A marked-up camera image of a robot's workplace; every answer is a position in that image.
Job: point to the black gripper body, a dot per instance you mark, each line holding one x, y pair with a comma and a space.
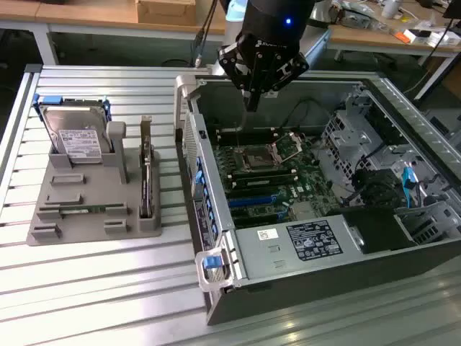
277, 25

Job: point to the graphics card with metal bracket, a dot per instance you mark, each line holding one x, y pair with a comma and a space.
147, 173

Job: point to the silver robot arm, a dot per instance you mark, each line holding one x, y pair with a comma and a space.
318, 45

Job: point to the black RAM slot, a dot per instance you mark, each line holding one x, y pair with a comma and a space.
245, 132
248, 141

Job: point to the thin metal locking lever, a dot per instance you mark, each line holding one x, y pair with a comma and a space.
238, 137

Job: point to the brown cardboard box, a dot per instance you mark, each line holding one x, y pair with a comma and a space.
165, 12

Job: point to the grey metal disk bay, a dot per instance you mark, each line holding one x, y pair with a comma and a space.
345, 144
437, 210

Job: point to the CPU socket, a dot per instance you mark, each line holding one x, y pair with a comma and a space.
256, 158

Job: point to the installed black RAM stick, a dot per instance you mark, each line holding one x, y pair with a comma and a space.
257, 182
263, 175

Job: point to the green motherboard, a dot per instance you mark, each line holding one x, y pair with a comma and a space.
309, 180

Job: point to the white cylinder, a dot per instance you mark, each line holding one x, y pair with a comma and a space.
392, 9

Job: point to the blue card retention latch row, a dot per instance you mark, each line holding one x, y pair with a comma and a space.
200, 176

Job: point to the small orange item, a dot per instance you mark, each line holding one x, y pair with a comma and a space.
401, 37

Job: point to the black expansion slot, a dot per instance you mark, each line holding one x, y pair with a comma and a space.
248, 192

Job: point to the white and black box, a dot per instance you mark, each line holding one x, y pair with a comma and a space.
416, 36

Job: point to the blue expansion slot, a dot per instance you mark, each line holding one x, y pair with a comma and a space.
250, 201

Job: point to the flat white box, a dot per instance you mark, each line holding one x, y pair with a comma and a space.
444, 39

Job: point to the silver hard disk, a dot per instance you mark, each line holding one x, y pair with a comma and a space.
79, 144

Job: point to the black plastic cover block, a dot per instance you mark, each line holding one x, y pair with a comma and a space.
378, 230

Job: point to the grey power supply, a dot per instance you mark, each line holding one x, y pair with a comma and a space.
259, 259

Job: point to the grey plastic parts rack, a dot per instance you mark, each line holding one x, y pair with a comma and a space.
93, 202

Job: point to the blue case latch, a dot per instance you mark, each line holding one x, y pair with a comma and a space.
211, 261

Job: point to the hard disk drive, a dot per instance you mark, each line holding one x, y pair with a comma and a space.
36, 102

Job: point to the green loose RAM stick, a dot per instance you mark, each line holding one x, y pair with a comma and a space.
86, 209

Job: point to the open grey PC case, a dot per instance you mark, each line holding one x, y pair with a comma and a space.
360, 281

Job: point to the wooden desk with white frame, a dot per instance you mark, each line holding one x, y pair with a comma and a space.
21, 11

